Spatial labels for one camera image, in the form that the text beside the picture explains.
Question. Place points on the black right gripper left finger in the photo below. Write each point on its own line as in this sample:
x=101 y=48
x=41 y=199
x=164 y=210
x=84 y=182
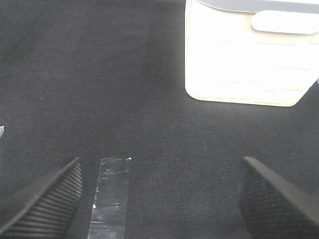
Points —
x=45 y=208

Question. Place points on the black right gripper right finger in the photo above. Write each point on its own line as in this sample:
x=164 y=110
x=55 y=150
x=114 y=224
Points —
x=272 y=207

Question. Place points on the clear tape strip right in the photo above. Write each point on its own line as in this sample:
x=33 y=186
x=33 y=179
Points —
x=109 y=209

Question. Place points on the clear tape strip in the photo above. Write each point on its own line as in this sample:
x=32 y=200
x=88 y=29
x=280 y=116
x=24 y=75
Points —
x=1 y=130
x=109 y=209

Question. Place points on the clear tape strip centre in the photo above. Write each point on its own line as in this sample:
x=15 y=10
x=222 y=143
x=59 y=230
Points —
x=1 y=130

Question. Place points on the black table cloth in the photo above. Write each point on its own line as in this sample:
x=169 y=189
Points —
x=105 y=78

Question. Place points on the cream plastic storage bin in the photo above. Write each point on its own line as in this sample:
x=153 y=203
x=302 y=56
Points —
x=261 y=52

